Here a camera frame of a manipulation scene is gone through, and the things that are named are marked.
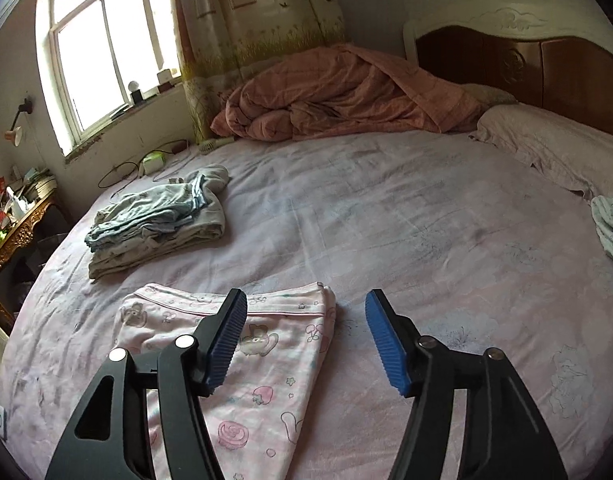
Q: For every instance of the wooden bed headboard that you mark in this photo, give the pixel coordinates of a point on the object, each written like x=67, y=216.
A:
x=576, y=70

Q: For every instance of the pale pink pillow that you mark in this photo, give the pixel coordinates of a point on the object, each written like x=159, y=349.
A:
x=546, y=145

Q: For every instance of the white bottle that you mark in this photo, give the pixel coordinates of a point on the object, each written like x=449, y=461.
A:
x=20, y=206

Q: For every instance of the pink wall lamp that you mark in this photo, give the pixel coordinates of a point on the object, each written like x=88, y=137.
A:
x=14, y=135

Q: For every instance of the white ball lamp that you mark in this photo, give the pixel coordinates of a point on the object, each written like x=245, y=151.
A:
x=135, y=86

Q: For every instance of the light green printed cloth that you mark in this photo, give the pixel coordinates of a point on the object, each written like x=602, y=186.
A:
x=611, y=225

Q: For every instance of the small white device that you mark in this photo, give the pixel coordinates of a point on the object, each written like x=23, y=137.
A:
x=211, y=146

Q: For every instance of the green tissue box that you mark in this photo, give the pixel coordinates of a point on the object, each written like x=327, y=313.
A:
x=153, y=162

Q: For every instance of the blue flat item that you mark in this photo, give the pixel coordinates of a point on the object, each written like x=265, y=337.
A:
x=119, y=112

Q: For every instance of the dark red flat box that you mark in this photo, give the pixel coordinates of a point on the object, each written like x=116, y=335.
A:
x=165, y=88

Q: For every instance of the beige pillow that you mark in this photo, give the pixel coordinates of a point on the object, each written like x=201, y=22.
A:
x=489, y=94

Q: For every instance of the small white box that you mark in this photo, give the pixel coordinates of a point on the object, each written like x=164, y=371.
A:
x=164, y=76

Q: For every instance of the white framed window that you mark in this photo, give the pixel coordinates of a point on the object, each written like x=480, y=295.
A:
x=86, y=60

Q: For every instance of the floral curtain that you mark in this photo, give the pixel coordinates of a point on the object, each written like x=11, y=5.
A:
x=246, y=10

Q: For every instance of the pink printed pants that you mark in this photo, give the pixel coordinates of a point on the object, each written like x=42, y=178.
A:
x=271, y=370

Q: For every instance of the stack of folded clothes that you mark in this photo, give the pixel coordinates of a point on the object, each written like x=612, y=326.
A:
x=136, y=256

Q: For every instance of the stack of books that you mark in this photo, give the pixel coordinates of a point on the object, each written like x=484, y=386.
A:
x=41, y=185

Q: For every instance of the pink quilt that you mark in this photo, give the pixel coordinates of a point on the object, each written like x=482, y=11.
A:
x=336, y=95

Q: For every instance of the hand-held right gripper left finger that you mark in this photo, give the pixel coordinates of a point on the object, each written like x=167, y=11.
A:
x=226, y=345

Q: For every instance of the carved wooden desk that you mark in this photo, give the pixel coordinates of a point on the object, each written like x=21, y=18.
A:
x=21, y=230

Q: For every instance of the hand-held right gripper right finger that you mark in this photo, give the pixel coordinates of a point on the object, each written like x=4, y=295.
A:
x=386, y=345

